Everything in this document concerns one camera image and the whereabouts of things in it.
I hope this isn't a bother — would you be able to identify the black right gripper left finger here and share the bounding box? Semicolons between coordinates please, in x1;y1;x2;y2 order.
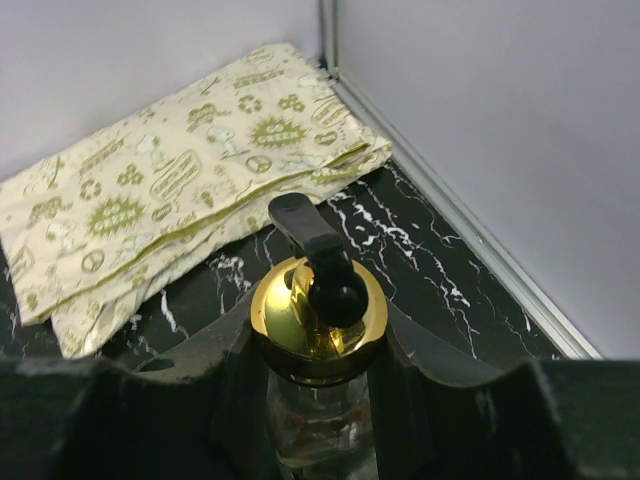
1;301;280;479

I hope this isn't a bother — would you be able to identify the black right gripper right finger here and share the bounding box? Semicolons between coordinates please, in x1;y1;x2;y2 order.
368;307;639;479

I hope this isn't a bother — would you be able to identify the glass oil bottle gold spout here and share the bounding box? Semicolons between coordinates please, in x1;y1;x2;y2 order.
251;193;389;479

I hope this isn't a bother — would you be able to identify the patterned cream folded cloth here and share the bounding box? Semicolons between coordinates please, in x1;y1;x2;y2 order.
1;43;392;359

